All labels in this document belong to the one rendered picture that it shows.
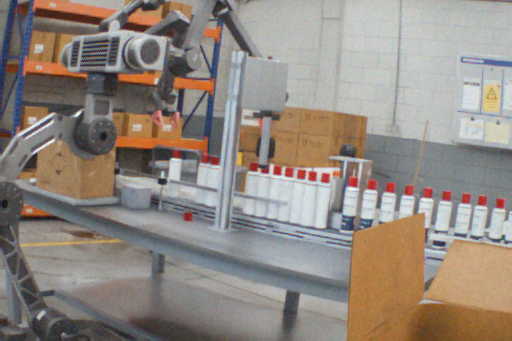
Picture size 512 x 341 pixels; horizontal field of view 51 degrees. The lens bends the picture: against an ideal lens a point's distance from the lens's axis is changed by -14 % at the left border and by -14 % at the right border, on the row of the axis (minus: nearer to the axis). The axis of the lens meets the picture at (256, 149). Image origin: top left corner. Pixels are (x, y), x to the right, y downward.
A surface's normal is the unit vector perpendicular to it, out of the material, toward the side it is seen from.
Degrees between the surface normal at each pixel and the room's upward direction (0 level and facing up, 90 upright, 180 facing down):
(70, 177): 90
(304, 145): 90
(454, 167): 90
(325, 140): 90
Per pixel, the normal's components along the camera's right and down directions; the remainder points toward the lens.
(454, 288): -0.29, -0.78
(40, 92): 0.75, 0.11
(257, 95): 0.36, 0.08
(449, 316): -0.58, -0.02
